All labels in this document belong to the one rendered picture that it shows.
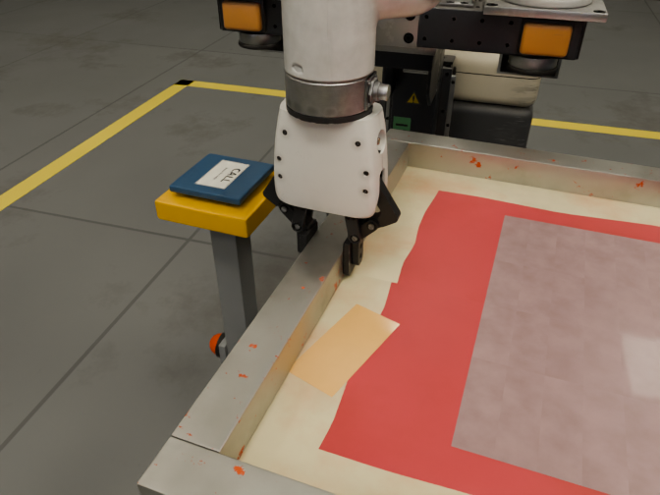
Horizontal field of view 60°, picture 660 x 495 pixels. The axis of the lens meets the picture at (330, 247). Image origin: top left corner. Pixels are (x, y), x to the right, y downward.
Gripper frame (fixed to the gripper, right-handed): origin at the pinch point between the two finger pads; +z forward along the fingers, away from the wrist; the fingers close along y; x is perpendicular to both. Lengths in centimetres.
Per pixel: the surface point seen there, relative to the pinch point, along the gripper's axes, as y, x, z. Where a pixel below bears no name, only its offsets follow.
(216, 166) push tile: 20.9, -13.3, 1.0
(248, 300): 17.1, -11.4, 21.4
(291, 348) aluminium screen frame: -1.9, 14.1, 0.2
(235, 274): 17.9, -9.7, 15.6
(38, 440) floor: 91, -17, 98
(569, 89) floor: -36, -355, 100
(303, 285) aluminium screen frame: -0.4, 7.7, -1.0
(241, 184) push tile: 15.7, -10.3, 1.1
